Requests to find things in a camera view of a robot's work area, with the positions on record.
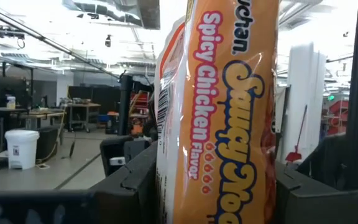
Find red broom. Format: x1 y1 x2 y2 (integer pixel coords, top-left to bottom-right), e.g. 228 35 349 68
285 105 309 163

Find black ceiling rail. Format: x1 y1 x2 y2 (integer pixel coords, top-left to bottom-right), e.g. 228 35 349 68
0 1 121 79

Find silver ceiling duct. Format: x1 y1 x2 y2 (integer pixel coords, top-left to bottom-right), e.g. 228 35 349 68
62 0 162 31

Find Saucy Noodles spicy chicken packet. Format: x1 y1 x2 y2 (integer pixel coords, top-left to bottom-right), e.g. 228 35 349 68
153 0 282 224

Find white pillar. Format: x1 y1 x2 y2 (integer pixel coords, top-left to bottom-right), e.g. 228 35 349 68
285 42 328 163

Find wooden-top trolley table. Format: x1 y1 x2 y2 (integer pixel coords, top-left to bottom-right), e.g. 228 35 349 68
63 101 103 133

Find red shelving rack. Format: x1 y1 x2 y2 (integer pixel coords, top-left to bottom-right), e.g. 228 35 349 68
321 98 351 136

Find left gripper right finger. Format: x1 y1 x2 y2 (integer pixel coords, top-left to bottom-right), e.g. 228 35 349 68
274 161 358 224

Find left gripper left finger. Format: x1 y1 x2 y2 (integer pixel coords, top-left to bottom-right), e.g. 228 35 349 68
89 141 158 224

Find white pedal bin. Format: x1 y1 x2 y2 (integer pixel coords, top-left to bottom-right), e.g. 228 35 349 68
4 129 40 170

